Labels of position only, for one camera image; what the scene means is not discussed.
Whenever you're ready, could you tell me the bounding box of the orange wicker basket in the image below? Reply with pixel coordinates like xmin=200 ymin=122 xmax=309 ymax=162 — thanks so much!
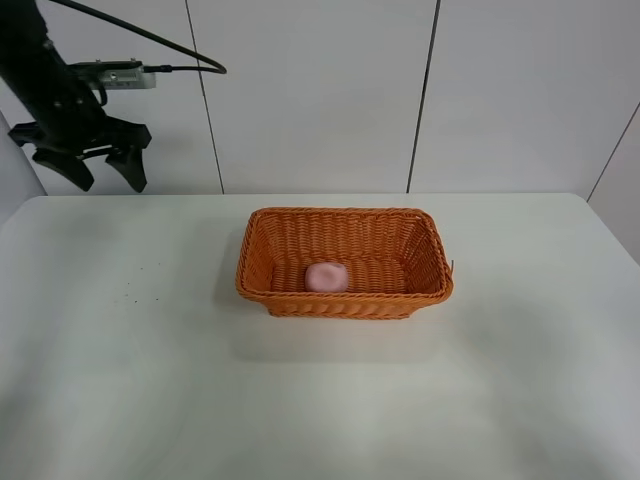
xmin=235 ymin=207 xmax=454 ymax=320

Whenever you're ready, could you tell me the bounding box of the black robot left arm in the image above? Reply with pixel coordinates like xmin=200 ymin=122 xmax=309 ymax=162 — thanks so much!
xmin=1 ymin=1 xmax=151 ymax=193

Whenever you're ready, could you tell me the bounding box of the pink peach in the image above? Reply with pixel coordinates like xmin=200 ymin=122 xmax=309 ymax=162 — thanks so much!
xmin=305 ymin=262 xmax=349 ymax=293

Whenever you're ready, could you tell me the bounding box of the black camera cable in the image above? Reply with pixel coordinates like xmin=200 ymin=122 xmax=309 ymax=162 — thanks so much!
xmin=49 ymin=0 xmax=228 ymax=75

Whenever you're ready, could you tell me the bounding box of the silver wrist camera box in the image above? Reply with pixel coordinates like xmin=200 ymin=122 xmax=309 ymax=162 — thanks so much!
xmin=70 ymin=60 xmax=156 ymax=90

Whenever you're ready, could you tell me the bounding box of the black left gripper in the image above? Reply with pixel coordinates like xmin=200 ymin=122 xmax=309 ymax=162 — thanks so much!
xmin=7 ymin=77 xmax=151 ymax=192

